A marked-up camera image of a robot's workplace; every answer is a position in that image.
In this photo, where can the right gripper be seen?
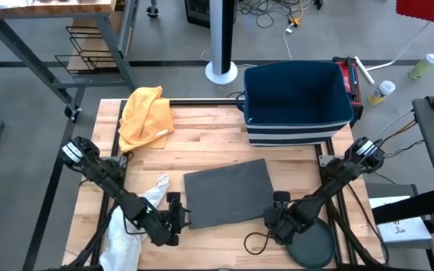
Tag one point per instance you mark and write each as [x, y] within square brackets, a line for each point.
[286, 222]

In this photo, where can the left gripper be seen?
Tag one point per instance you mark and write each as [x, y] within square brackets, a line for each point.
[172, 229]

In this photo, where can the grey kitchen towel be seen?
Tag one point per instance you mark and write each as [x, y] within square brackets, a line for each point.
[228, 195]

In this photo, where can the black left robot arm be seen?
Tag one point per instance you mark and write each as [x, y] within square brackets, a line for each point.
[126, 203]

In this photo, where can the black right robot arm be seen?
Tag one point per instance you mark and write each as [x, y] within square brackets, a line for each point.
[334, 180]

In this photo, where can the yellow towel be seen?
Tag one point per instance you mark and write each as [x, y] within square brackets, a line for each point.
[145, 116]

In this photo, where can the dark green round plate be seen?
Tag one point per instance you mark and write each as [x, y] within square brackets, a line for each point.
[315, 252]

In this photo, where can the white crumpled cloth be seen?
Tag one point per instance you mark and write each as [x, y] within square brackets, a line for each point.
[126, 244]

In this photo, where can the navy white striped fabric bin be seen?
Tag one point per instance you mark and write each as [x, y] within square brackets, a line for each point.
[296, 98]

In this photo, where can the white printed box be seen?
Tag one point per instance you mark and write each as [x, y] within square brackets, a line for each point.
[401, 229]

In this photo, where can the black padded bar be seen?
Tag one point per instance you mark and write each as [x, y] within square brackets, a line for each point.
[409, 207]

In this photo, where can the black caster wheel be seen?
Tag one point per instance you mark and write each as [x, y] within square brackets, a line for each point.
[73, 113]
[152, 11]

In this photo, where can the red black tool case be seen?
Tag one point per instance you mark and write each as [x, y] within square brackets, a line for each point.
[352, 81]

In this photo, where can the white plastic tube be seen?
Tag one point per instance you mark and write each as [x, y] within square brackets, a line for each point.
[364, 69]

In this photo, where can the white black tower fan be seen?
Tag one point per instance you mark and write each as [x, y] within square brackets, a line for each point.
[220, 37]

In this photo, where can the yellow power plug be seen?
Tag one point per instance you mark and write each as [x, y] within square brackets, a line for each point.
[295, 21]

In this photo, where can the tan wooden board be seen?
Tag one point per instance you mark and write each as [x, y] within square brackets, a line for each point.
[96, 37]

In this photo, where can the black box on floor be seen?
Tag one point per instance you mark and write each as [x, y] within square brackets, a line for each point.
[198, 13]

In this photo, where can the green bottle white cap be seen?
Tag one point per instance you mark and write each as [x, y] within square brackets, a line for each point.
[422, 67]

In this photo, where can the red ribbed panel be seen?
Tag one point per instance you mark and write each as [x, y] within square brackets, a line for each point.
[428, 9]

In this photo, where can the black metal table rail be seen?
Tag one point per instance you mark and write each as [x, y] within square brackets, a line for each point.
[202, 102]

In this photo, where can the wooden workbench grey frame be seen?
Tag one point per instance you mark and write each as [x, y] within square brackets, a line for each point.
[51, 7]

